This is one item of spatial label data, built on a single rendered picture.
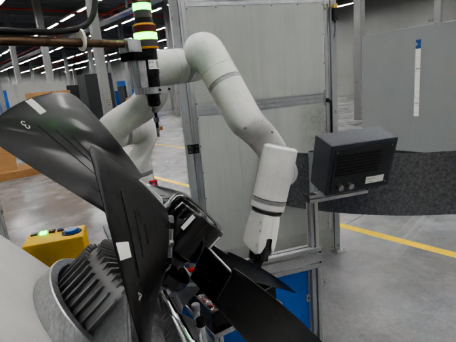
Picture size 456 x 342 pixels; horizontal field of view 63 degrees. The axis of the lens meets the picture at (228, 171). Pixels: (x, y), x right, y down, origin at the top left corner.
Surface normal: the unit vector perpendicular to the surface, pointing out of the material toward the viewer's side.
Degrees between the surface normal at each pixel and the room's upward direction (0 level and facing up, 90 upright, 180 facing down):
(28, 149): 62
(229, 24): 91
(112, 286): 48
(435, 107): 90
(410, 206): 90
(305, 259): 90
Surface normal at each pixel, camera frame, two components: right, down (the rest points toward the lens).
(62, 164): 0.68, -0.40
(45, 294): -0.51, -0.52
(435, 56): -0.75, 0.22
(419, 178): -0.15, 0.24
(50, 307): -0.36, -0.40
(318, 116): 0.28, 0.20
